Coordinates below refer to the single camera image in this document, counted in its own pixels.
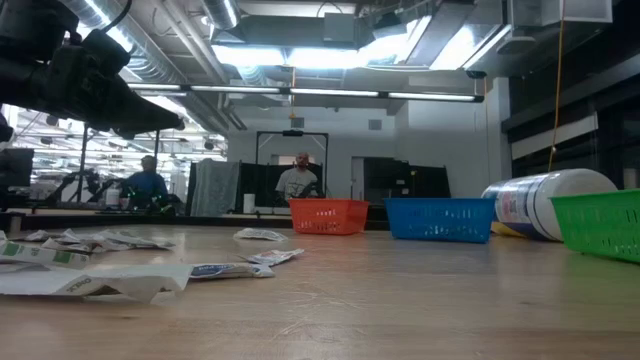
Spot orange plastic basket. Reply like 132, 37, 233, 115
288, 198, 370, 236

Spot grey fabric panel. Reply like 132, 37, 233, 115
191, 158, 241, 217

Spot silver corrugated air duct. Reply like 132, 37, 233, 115
59, 0, 241, 132

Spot white rectangular air duct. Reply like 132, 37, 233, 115
429, 0, 614, 71

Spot black aluminium table frame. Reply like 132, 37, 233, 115
0, 209, 391, 232

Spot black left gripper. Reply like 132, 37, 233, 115
29, 44, 185, 141

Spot yellow extension cord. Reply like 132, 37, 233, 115
547, 0, 566, 174

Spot white wipes canister blue label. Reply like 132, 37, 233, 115
481, 168, 619, 243

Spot large white gauze packet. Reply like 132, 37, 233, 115
0, 262, 195, 304

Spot long ceiling light strip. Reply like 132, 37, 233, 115
127, 83, 485, 104

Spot black cabinet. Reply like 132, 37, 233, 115
352, 156, 451, 200

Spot black computer monitor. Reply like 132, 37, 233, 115
0, 148, 35, 189

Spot blue plastic basket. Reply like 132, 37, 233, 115
383, 197, 497, 245

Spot green plastic basket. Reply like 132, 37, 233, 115
549, 188, 640, 265

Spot black rig frame arch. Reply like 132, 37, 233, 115
254, 130, 330, 171

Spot black partition panel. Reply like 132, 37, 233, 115
234, 162, 326, 209

